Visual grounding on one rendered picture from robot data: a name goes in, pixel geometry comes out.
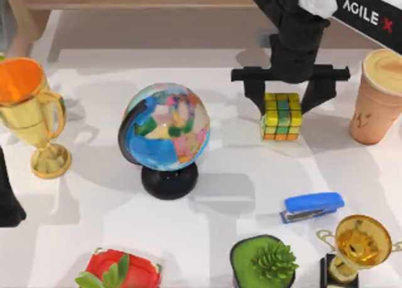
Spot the pale orange coffee cup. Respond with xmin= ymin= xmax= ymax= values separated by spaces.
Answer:
xmin=348 ymin=48 xmax=402 ymax=145

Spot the yellow and green puzzle cube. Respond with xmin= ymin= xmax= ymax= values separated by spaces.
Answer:
xmin=261 ymin=92 xmax=304 ymax=141

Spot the green plant in black pot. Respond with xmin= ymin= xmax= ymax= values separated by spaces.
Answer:
xmin=229 ymin=234 xmax=300 ymax=288

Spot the wooden open shelf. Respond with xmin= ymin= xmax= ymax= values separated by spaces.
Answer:
xmin=5 ymin=0 xmax=402 ymax=63

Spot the green plant in red pot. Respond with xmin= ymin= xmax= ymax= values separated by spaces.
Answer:
xmin=74 ymin=248 xmax=163 ymax=288

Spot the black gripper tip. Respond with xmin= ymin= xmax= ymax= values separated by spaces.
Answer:
xmin=0 ymin=145 xmax=28 ymax=229

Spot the colourful globe on black stand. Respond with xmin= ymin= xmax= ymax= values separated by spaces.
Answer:
xmin=117 ymin=82 xmax=210 ymax=201

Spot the blue stapler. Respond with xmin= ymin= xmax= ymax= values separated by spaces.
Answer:
xmin=279 ymin=192 xmax=345 ymax=224

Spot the gold trophy on black base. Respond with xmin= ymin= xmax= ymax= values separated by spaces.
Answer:
xmin=315 ymin=214 xmax=402 ymax=285

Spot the large gold trophy cup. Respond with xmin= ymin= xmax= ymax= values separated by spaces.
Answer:
xmin=0 ymin=57 xmax=72 ymax=180

